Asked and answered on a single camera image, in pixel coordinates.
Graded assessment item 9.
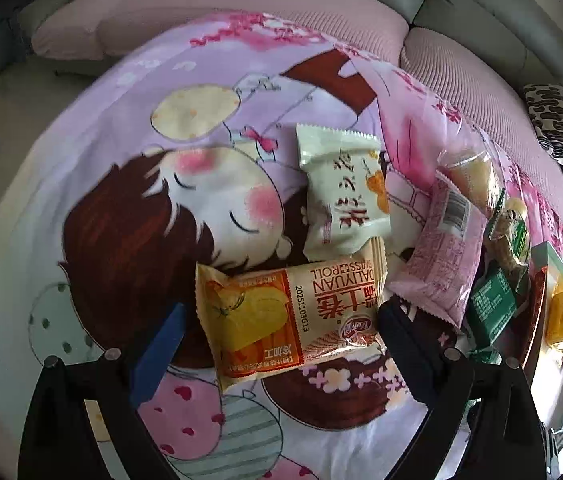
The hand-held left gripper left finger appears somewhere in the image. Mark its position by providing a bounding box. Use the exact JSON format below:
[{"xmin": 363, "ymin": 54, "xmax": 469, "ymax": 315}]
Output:
[{"xmin": 16, "ymin": 302, "xmax": 187, "ymax": 480}]

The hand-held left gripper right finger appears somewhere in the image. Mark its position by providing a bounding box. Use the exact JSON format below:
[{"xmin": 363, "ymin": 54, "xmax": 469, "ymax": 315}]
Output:
[{"xmin": 376, "ymin": 300, "xmax": 547, "ymax": 480}]

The pink snack packet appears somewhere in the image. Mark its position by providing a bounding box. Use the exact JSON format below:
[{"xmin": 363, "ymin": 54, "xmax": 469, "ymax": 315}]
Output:
[{"xmin": 386, "ymin": 170, "xmax": 488, "ymax": 330}]

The green snack packet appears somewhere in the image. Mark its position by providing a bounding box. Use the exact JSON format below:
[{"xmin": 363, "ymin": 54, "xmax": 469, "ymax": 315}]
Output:
[
  {"xmin": 464, "ymin": 265, "xmax": 519, "ymax": 348},
  {"xmin": 466, "ymin": 347, "xmax": 502, "ymax": 366}
]

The orange swiss roll packet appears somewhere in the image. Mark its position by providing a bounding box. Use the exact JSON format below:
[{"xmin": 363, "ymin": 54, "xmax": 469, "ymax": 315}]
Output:
[{"xmin": 195, "ymin": 237, "xmax": 388, "ymax": 395}]

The white snack packet orange print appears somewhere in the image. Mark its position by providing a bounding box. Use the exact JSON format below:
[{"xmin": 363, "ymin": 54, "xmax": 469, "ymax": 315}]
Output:
[{"xmin": 295, "ymin": 124, "xmax": 393, "ymax": 263}]

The teal rimmed white box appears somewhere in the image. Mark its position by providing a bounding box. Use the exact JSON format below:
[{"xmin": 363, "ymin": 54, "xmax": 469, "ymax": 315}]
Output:
[{"xmin": 524, "ymin": 241, "xmax": 563, "ymax": 366}]

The dark red packet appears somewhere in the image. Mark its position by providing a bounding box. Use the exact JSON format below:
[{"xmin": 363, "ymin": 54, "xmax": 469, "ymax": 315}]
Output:
[{"xmin": 526, "ymin": 267, "xmax": 547, "ymax": 361}]

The small green white packet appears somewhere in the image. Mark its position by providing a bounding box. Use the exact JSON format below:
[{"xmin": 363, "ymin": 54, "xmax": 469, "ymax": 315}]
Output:
[{"xmin": 486, "ymin": 197, "xmax": 532, "ymax": 281}]

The yellow cake packet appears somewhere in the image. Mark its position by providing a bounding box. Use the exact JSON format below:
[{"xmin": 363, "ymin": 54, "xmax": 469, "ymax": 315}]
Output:
[{"xmin": 544, "ymin": 280, "xmax": 563, "ymax": 348}]

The clear wrapped bread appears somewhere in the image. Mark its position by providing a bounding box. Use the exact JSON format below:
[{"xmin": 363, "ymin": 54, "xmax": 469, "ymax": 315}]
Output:
[{"xmin": 435, "ymin": 149, "xmax": 505, "ymax": 218}]

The printed blanket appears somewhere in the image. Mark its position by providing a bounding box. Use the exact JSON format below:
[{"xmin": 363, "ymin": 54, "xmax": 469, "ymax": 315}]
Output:
[{"xmin": 0, "ymin": 10, "xmax": 563, "ymax": 480}]

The black white patterned pillow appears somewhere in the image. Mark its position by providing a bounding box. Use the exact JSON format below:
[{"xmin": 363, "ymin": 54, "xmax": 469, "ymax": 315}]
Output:
[{"xmin": 521, "ymin": 82, "xmax": 563, "ymax": 178}]

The grey sofa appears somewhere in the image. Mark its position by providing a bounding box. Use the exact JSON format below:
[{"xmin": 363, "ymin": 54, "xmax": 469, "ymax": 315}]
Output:
[{"xmin": 12, "ymin": 0, "xmax": 563, "ymax": 211}]

